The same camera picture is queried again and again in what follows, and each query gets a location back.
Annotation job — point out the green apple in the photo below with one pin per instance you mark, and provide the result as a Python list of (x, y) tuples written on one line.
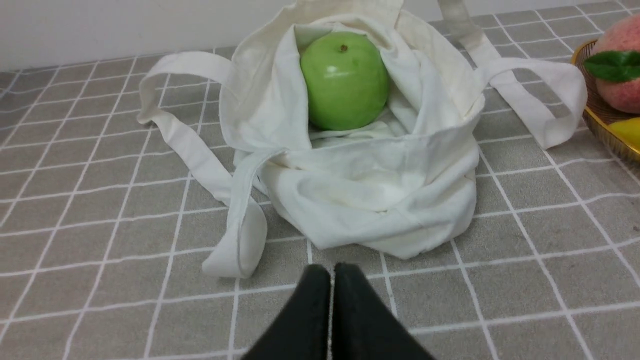
[(346, 79)]

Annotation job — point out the pink peach with leaf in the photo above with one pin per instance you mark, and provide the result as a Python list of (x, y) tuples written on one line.
[(615, 65)]

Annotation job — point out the white cloth bag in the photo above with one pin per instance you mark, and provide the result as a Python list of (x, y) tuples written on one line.
[(403, 185)]

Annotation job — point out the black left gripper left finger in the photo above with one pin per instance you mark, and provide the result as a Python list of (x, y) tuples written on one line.
[(300, 331)]

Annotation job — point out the grey checked tablecloth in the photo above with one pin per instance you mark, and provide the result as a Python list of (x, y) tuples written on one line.
[(104, 229)]

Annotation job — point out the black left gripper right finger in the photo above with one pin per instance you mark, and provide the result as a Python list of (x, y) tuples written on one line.
[(363, 327)]

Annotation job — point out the yellow banana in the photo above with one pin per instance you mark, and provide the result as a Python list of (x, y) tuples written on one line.
[(628, 132)]

